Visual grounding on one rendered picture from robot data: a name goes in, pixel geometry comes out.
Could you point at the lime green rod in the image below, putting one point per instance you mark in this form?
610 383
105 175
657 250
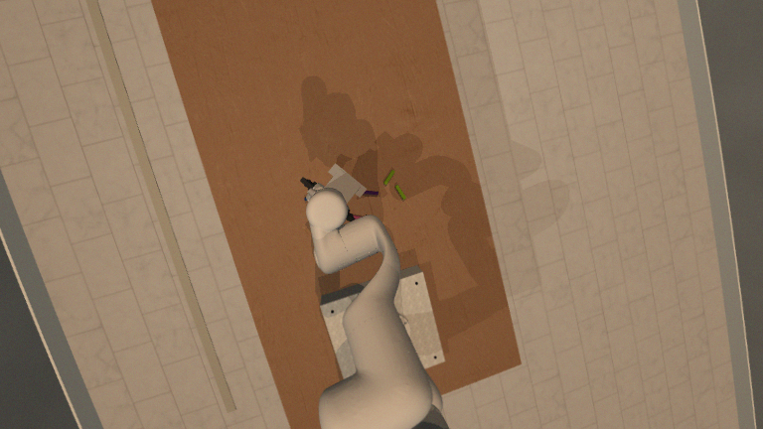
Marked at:
388 177
400 192

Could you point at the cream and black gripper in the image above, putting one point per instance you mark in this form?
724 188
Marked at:
317 186

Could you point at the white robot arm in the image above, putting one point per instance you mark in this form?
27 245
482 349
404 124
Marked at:
390 389

